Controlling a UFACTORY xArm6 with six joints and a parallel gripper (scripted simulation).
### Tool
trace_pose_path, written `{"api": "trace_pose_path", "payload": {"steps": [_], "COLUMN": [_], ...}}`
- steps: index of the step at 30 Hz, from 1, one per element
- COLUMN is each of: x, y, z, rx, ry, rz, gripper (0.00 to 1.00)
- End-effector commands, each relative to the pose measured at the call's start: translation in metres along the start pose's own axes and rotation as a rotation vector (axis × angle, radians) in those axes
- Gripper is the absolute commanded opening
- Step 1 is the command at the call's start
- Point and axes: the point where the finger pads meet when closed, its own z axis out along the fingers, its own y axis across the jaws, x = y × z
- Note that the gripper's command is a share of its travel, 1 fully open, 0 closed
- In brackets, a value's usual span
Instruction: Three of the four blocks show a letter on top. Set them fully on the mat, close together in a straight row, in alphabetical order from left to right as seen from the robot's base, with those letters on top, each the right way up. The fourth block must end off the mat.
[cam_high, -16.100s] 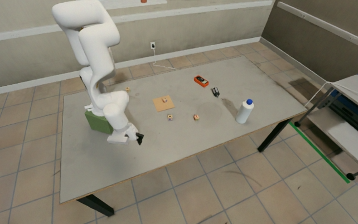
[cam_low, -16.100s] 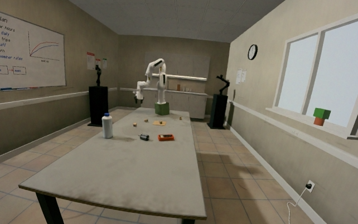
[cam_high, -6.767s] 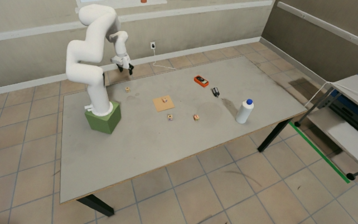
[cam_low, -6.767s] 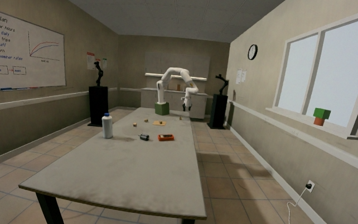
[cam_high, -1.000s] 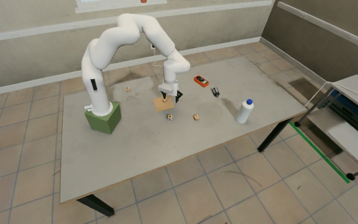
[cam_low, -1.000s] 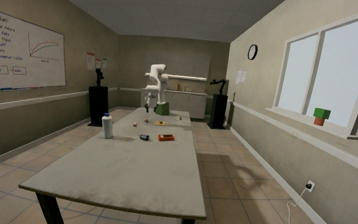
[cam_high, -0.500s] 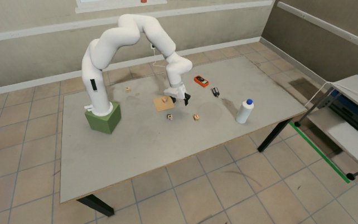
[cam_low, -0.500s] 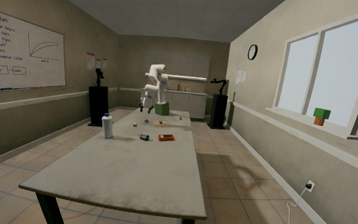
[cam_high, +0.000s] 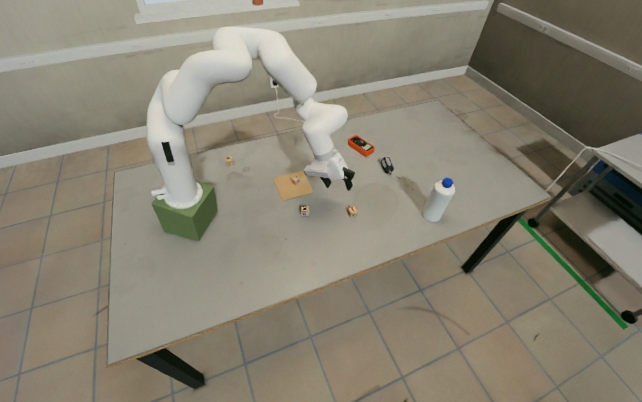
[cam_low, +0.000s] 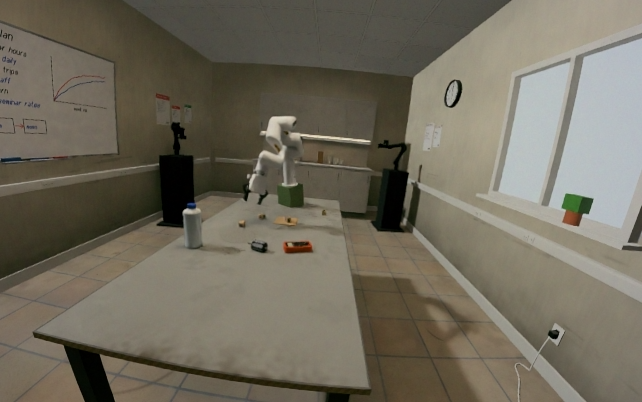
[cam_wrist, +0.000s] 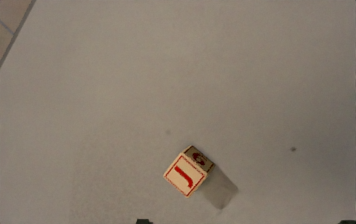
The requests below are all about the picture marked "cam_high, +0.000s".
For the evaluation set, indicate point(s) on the white bottle with blue cap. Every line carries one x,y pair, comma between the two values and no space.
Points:
438,200

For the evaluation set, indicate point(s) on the orange pocket multimeter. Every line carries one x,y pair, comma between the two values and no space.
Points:
361,146

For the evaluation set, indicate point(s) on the tan square mat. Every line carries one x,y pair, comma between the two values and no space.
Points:
288,190

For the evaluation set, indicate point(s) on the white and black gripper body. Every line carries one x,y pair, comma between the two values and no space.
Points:
337,163

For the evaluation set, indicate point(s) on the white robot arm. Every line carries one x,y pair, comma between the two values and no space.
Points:
183,98

